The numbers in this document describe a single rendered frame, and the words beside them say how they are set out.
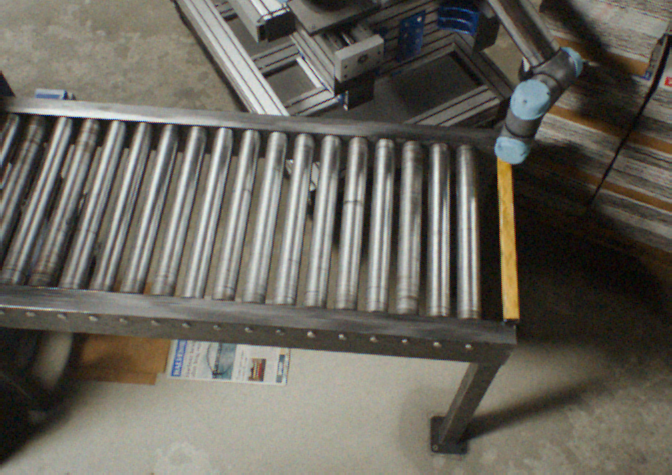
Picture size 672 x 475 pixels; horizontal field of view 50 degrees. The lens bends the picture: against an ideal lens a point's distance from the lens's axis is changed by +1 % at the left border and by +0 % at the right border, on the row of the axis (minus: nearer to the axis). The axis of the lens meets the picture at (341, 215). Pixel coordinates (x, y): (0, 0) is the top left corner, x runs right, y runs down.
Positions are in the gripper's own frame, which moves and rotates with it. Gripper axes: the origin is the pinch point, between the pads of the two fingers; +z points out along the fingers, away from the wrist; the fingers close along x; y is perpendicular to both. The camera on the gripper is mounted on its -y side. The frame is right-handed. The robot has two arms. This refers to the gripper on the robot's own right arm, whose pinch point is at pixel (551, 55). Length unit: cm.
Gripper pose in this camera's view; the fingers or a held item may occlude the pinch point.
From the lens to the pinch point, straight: 191.8
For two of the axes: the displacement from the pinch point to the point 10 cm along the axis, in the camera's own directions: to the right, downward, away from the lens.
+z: 4.1, -7.8, 4.7
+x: -9.1, -3.6, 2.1
